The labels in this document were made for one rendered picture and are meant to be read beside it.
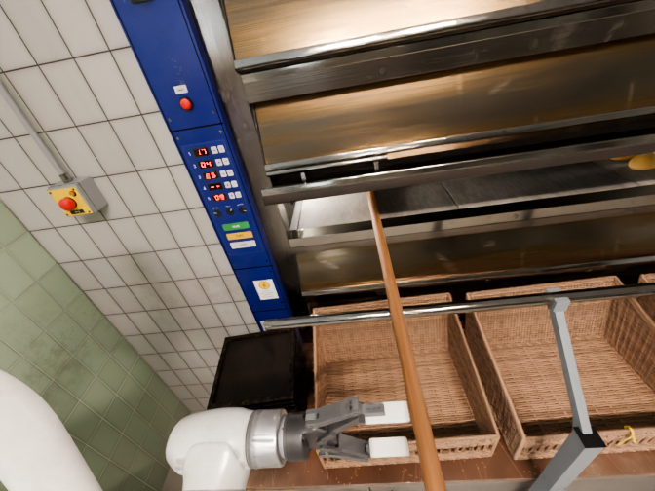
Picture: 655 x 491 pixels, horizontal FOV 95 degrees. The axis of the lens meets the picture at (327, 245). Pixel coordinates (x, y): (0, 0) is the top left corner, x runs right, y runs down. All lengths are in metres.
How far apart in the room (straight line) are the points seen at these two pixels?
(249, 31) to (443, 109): 0.52
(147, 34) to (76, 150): 0.43
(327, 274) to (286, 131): 0.55
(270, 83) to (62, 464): 0.81
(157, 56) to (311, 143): 0.42
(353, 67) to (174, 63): 0.44
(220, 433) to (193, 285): 0.80
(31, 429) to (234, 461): 0.28
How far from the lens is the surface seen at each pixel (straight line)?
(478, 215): 1.12
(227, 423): 0.63
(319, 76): 0.88
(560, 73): 1.07
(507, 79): 1.00
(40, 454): 0.50
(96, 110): 1.10
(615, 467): 1.41
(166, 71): 0.94
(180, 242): 1.20
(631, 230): 1.47
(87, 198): 1.18
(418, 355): 1.41
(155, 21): 0.93
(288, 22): 0.87
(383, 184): 0.81
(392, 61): 0.89
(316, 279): 1.17
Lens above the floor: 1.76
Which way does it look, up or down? 36 degrees down
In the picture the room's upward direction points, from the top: 11 degrees counter-clockwise
